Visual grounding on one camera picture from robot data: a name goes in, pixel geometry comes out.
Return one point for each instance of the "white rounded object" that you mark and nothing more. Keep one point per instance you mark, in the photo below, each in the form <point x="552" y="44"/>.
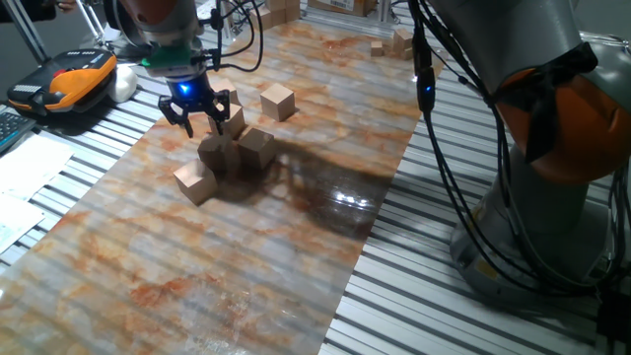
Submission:
<point x="124" y="84"/>

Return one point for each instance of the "plain wooden cube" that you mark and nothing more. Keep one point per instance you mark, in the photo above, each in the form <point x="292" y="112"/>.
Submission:
<point x="277" y="101"/>
<point x="234" y="120"/>
<point x="266" y="20"/>
<point x="293" y="10"/>
<point x="232" y="91"/>
<point x="279" y="17"/>
<point x="277" y="4"/>
<point x="216" y="153"/>
<point x="195" y="180"/>
<point x="256" y="148"/>

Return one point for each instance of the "orange black teach pendant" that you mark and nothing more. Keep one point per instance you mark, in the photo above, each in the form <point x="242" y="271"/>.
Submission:
<point x="74" y="81"/>

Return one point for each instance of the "aluminium frame post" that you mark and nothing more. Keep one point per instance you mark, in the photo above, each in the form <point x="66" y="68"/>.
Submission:
<point x="386" y="10"/>

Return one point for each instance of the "orange grey marble mat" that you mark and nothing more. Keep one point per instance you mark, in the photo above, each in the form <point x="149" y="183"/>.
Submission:
<point x="246" y="271"/>

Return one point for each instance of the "brown cardboard box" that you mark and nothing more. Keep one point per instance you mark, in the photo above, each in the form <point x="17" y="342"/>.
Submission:
<point x="340" y="6"/>

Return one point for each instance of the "black round machine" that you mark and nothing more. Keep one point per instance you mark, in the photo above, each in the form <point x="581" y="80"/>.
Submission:
<point x="113" y="20"/>

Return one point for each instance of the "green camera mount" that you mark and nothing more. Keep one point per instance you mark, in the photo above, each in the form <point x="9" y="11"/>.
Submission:
<point x="167" y="56"/>

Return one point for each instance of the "person's hand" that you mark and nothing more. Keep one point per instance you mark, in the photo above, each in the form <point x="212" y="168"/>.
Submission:
<point x="66" y="6"/>

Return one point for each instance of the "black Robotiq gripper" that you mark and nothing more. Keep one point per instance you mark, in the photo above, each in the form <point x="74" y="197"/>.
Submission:
<point x="194" y="96"/>

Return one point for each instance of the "thin metal tripod leg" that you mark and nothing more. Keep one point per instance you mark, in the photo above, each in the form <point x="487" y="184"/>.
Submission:
<point x="93" y="24"/>

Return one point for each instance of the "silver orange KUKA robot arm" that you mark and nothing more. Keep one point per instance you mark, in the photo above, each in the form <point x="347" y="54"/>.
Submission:
<point x="522" y="39"/>

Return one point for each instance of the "white paper sheet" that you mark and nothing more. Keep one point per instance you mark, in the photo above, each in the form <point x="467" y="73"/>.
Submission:
<point x="15" y="219"/>
<point x="29" y="165"/>

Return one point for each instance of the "black sleeved forearm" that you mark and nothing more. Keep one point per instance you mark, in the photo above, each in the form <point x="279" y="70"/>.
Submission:
<point x="24" y="10"/>

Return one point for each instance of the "grey metal stand bar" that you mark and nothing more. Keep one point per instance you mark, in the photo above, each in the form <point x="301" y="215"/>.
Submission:
<point x="27" y="32"/>

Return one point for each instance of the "black keyboard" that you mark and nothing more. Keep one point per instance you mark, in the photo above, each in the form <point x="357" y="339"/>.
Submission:
<point x="12" y="128"/>

